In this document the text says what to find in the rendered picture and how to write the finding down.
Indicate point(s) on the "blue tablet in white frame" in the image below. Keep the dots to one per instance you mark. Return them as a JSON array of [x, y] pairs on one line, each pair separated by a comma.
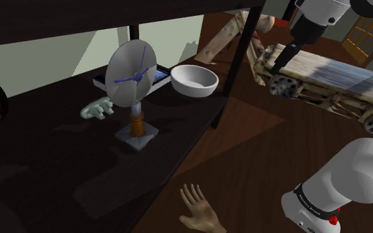
[[162, 76]]

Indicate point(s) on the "tan hand figure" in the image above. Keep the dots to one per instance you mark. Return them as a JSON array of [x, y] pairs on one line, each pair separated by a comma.
[[202, 214]]

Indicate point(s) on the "wooden cart with wheels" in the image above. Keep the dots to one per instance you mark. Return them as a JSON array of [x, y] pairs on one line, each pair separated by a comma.
[[334, 74]]

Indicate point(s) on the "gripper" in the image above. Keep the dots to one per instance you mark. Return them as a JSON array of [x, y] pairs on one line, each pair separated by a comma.
[[307, 30]]

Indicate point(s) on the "pale green figure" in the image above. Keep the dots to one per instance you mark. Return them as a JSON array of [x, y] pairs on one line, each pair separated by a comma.
[[96, 109]]

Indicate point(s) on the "white bowl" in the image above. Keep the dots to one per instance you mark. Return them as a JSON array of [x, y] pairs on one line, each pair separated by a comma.
[[194, 85]]

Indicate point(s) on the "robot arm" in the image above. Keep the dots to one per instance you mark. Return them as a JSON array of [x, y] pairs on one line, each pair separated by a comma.
[[351, 174]]

